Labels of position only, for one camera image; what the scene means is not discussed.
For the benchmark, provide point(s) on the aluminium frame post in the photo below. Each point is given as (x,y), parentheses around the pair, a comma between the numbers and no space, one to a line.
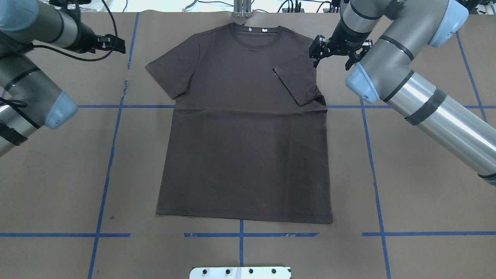
(242,9)

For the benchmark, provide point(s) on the brown t-shirt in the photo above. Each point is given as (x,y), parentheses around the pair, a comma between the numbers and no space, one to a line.
(248,138)

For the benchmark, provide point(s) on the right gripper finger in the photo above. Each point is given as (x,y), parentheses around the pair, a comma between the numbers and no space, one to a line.
(319,49)

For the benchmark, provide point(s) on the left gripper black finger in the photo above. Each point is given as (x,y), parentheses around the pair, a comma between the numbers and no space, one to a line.
(113,43)

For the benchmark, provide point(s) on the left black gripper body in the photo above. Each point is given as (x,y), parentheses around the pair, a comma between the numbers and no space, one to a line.
(83,40)

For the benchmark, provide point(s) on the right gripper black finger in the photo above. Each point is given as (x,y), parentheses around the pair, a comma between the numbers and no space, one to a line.
(356,56)

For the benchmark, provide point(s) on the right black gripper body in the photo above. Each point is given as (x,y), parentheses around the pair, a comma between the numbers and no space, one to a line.
(346,38)

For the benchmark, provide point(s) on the white pedestal column base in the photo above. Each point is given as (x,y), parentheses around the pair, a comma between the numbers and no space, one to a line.
(267,272)

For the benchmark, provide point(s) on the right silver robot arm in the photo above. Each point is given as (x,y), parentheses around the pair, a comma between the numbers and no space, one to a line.
(382,39)

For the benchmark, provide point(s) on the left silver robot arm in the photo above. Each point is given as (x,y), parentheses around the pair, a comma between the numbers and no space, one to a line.
(36,100)

